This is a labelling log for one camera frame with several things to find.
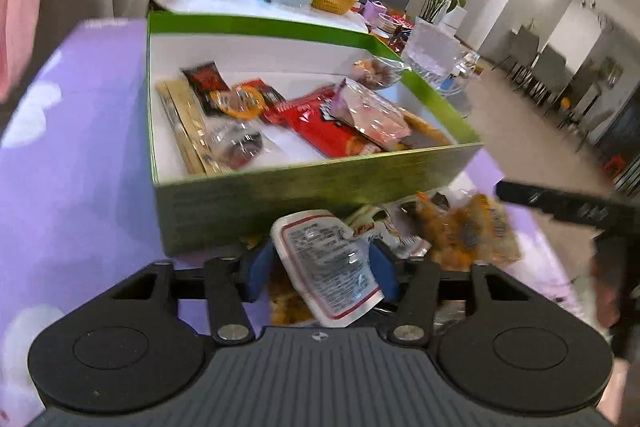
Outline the orange peanut snack bag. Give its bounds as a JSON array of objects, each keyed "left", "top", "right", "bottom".
[{"left": 416, "top": 192, "right": 522, "bottom": 272}]

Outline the white red-bordered snack pouch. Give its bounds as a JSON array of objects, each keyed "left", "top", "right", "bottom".
[{"left": 270, "top": 209, "right": 384, "bottom": 329}]

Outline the pink translucent snack packet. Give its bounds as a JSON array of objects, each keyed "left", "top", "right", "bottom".
[{"left": 330, "top": 78, "right": 411, "bottom": 150}]

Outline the red lion snack bag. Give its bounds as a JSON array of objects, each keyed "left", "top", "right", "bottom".
[{"left": 278, "top": 84, "right": 382, "bottom": 158}]

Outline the long yellow snack packet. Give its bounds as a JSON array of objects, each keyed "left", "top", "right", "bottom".
[{"left": 155, "top": 80, "right": 224, "bottom": 176}]

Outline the clear packet with brown snacks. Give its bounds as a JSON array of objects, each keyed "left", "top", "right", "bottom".
[{"left": 349, "top": 56, "right": 406, "bottom": 91}]

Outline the dark red-black snack packet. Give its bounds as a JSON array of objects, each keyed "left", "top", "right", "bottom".
[{"left": 181, "top": 62, "right": 230, "bottom": 116}]

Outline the person's right hand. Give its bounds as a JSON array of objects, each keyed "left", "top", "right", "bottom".
[{"left": 590, "top": 232, "right": 639, "bottom": 426}]

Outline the purple floral tablecloth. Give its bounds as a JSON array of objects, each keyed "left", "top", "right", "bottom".
[{"left": 0, "top": 17, "right": 582, "bottom": 427}]

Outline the green cardboard box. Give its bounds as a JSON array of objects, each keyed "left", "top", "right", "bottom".
[{"left": 148, "top": 12, "right": 480, "bottom": 256}]

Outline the clear glass mug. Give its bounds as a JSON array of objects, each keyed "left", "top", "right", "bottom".
[{"left": 401, "top": 18, "right": 480, "bottom": 98}]

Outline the pink box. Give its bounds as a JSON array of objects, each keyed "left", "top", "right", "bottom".
[{"left": 361, "top": 1, "right": 387, "bottom": 25}]

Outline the yellow woven basket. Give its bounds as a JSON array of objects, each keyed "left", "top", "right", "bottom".
[{"left": 311, "top": 0, "right": 359, "bottom": 15}]

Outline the white round coffee table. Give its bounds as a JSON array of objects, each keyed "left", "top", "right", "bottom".
[{"left": 153, "top": 0, "right": 368, "bottom": 34}]

